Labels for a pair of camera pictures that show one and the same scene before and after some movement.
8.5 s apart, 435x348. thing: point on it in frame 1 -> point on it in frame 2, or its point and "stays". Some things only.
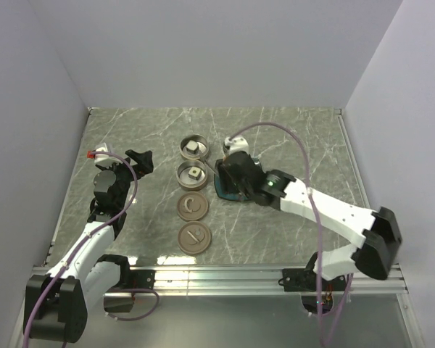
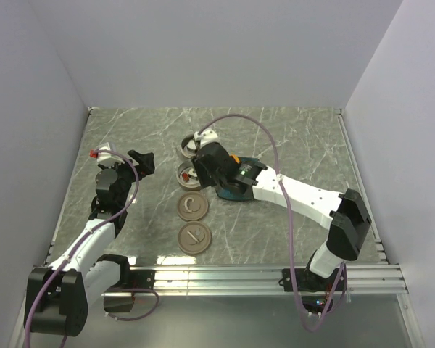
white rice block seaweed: x=192 y=146 stays
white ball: x=195 y=172 stays
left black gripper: x=144 y=164 stays
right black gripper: x=225 y=178 -> x=206 y=180
